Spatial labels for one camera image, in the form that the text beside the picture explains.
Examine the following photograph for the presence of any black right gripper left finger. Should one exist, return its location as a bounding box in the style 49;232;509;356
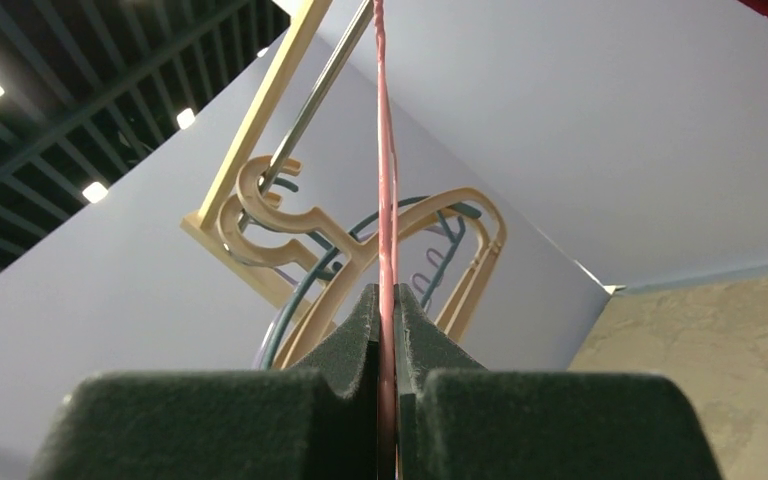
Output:
29;284;379;479

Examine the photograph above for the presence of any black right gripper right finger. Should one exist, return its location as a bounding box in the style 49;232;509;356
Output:
394;285;721;479

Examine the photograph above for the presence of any teal hanger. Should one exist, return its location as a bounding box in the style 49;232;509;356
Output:
255;187;507;370

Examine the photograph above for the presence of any cream wooden hanger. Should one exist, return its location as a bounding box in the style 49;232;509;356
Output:
235;154;509;371
216;192;491;346

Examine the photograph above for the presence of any cream wooden hanger front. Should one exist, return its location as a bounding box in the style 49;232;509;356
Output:
216;192;491;346

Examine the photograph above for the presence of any pink wire hanger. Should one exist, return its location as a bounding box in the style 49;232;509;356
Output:
373;1;398;479

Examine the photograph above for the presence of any metal rack rod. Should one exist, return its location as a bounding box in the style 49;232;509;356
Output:
258;0;373;195

